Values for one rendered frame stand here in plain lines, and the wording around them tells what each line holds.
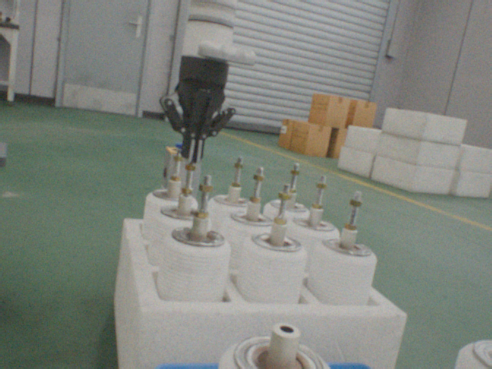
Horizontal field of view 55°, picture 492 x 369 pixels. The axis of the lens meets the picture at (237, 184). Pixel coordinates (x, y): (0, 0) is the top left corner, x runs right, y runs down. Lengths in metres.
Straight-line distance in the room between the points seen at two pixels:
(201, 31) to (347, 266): 0.40
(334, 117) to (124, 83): 2.60
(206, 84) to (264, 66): 5.77
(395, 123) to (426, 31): 4.37
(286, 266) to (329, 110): 4.02
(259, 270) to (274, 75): 5.97
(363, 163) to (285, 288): 3.14
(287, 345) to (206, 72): 0.45
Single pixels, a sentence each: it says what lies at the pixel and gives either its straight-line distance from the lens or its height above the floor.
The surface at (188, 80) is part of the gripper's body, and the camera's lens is 0.73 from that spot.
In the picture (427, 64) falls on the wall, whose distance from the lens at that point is 7.66.
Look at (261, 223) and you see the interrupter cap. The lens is 0.78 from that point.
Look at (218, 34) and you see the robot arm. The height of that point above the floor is 0.53.
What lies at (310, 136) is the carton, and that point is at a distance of 4.57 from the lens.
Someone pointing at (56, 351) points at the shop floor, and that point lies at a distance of 0.87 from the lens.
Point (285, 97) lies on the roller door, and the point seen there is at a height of 0.53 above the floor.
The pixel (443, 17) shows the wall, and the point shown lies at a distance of 7.70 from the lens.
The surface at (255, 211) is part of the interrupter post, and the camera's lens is 0.79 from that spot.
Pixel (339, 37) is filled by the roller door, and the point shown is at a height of 1.47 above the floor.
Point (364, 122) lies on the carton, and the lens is 4.95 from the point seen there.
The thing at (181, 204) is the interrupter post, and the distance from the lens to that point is 0.76.
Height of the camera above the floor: 0.45
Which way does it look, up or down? 11 degrees down
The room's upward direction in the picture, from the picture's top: 9 degrees clockwise
